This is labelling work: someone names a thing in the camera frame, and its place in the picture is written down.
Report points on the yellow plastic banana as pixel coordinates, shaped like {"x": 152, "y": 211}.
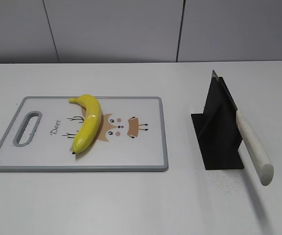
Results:
{"x": 91, "y": 124}

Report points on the white-handled kitchen knife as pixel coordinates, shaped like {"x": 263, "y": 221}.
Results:
{"x": 256, "y": 150}

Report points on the white deer cutting board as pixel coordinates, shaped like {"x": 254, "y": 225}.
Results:
{"x": 39, "y": 137}

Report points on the black knife stand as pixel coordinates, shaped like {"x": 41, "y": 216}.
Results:
{"x": 217, "y": 133}

